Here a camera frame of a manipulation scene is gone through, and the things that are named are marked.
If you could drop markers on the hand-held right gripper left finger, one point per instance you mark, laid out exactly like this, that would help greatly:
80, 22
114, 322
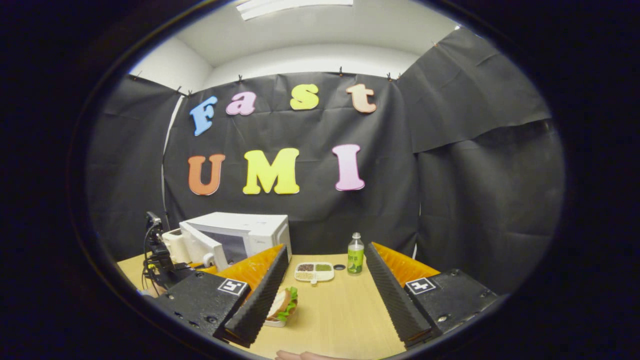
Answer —
260, 300

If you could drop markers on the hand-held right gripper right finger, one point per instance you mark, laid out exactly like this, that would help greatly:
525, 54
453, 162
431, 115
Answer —
390, 300

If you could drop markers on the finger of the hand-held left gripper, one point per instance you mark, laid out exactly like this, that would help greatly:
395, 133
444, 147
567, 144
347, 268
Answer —
206, 269

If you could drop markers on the lettuce sandwich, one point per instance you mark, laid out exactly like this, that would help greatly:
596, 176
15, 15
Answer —
281, 302

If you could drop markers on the white microwave oven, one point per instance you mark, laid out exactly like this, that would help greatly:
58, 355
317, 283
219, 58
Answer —
235, 225

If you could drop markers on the small white rectangular tray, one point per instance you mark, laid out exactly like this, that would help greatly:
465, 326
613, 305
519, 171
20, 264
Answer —
275, 323

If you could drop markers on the white toaster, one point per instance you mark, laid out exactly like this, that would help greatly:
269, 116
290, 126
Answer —
172, 245

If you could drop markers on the green drink bottle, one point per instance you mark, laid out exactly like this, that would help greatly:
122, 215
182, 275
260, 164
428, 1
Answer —
355, 260

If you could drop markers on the white divided grain dish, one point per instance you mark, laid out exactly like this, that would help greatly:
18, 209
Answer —
314, 272

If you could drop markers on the black backdrop cloth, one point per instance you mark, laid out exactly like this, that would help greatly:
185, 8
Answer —
475, 200

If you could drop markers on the long ceiling light panel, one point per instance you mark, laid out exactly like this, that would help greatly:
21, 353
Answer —
295, 6

